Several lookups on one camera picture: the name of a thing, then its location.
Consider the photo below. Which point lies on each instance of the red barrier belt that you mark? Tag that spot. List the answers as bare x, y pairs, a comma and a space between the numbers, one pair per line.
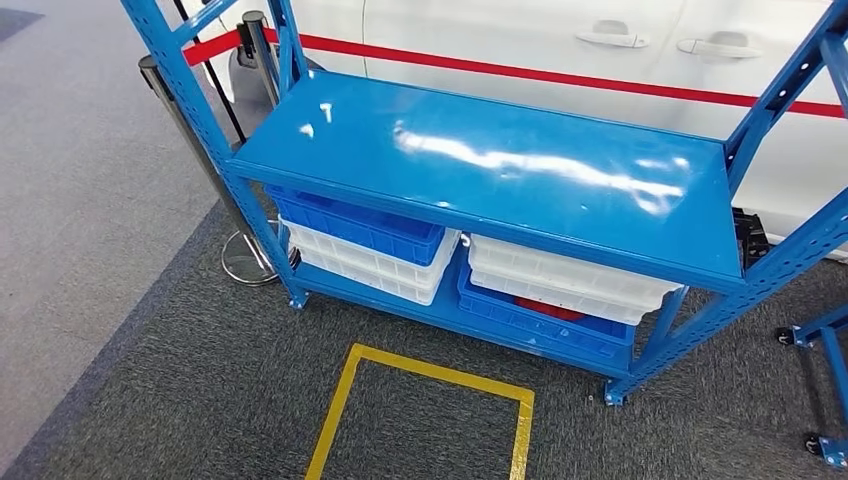
212, 46
530, 71

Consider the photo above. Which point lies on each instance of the blue metal shelf rack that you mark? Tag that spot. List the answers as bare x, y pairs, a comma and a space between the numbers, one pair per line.
825, 358
464, 166

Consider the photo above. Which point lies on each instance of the black ribbed wheel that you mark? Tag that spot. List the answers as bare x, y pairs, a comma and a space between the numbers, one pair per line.
752, 238

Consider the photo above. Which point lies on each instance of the white car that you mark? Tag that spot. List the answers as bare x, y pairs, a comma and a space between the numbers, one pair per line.
530, 40

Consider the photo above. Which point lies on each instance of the red part in bin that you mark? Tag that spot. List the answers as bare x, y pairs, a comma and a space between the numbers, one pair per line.
550, 310

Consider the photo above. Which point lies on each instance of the thin black pole stanchion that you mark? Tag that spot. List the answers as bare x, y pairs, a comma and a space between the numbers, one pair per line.
212, 79

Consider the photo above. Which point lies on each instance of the chrome-base barrier stanchion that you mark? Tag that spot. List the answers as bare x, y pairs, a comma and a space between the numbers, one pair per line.
199, 166

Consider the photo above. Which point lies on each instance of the white plastic storage bin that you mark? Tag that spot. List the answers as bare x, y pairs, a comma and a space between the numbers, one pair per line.
371, 268
563, 278

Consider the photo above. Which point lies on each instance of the blue plastic storage bin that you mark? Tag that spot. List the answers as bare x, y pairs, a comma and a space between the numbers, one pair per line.
358, 225
530, 324

